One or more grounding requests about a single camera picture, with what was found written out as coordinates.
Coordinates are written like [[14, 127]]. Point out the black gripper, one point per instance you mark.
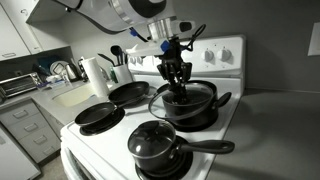
[[174, 50]]

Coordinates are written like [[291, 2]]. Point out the large glass lid black knob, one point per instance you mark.
[[157, 107]]

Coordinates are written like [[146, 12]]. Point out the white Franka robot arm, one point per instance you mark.
[[110, 16]]

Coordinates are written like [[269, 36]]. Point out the white stove knob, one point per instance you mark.
[[224, 55], [207, 55]]

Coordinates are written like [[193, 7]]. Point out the big black pot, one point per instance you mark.
[[207, 113]]

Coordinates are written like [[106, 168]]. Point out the small glass saucepan lid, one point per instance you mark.
[[146, 143]]

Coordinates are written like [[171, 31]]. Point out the white electric stove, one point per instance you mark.
[[113, 150]]

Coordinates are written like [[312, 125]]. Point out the large black frying pan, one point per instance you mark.
[[128, 91]]

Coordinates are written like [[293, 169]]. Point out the white utensil holder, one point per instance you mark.
[[122, 75]]

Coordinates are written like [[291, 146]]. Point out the black kitchen utensil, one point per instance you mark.
[[125, 57]]

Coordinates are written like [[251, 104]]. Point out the dark green bottle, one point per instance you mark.
[[113, 76]]

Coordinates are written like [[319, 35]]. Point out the black ladle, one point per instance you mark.
[[116, 50]]

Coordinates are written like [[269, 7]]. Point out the black spatula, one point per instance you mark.
[[106, 60]]

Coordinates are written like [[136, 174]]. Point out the white paper towel roll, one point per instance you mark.
[[95, 76]]

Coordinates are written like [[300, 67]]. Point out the small black frying pan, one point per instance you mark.
[[95, 113]]

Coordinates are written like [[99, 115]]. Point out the steel kettle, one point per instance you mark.
[[71, 71]]

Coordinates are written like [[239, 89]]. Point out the white round plate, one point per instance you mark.
[[58, 68]]

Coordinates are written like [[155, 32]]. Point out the grey drawer cabinet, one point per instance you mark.
[[50, 123]]

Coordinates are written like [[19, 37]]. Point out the white upper cabinet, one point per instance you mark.
[[43, 30], [13, 33]]

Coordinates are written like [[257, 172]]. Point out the silver toaster oven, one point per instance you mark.
[[18, 85]]

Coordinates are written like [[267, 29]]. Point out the white appliance panel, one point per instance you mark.
[[13, 160]]

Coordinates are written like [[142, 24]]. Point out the blue camera mount bracket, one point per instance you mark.
[[165, 46]]

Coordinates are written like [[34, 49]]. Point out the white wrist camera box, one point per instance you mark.
[[143, 50]]

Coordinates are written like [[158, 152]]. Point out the white wall plate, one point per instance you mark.
[[314, 40]]

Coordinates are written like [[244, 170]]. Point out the wall power outlet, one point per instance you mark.
[[18, 73]]

